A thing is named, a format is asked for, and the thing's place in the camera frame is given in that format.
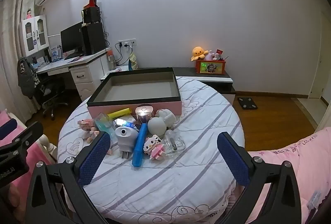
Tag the small pink doll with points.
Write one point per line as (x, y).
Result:
(29, 13)

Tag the white plug-in night light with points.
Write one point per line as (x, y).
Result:
(125, 138)

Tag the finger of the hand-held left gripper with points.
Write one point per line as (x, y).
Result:
(7, 129)
(29, 136)

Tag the teal clear cup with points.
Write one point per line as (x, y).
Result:
(103, 124)

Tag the rose gold jar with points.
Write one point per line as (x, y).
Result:
(144, 116)

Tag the white wall socket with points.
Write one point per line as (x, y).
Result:
(126, 43)

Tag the dark low cabinet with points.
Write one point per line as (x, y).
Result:
(186, 71)

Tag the beige curtain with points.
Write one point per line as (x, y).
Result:
(10, 45)

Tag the red white card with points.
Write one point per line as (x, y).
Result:
(219, 51)

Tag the orange octopus plush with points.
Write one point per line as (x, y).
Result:
(199, 52)

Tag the purple plush toy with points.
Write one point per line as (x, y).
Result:
(209, 56)

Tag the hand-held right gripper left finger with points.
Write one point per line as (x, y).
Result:
(94, 159)

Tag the white figurine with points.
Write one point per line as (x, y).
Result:
(166, 115)

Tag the pale grey ball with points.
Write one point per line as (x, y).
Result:
(156, 127)

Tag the pink embroidered blanket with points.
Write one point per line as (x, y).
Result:
(305, 151)

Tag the clear glass bottle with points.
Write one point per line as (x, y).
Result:
(174, 145)

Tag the white bed post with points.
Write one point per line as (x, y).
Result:
(47, 146)

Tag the bottle with orange cap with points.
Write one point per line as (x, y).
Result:
(111, 61)

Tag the white glass-door cabinet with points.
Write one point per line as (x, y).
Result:
(28, 40)

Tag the snack bag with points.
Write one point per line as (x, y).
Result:
(133, 62)

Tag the white desk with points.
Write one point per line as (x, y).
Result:
(77, 61)

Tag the black bathroom scale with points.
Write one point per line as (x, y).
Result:
(247, 103)

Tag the black office chair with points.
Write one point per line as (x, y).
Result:
(51, 92)

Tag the pink packet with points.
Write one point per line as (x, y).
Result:
(117, 70)

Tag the black computer tower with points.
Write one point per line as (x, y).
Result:
(93, 39)

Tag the yellow tube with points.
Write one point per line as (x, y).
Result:
(120, 112)

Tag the blue tube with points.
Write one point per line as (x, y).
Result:
(138, 149)

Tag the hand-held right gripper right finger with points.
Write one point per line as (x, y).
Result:
(232, 162)

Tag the white door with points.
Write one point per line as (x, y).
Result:
(316, 58)

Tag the black computer monitor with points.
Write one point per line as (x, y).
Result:
(71, 37)

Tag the black white jacket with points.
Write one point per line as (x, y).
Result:
(25, 76)

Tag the pink patterned bundle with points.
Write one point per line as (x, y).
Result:
(155, 149)
(86, 124)

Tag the blue white boxes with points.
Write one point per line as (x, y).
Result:
(55, 53)

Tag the red storage box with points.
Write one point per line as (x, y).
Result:
(210, 66)

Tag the blue silver carton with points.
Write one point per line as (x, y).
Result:
(129, 124)

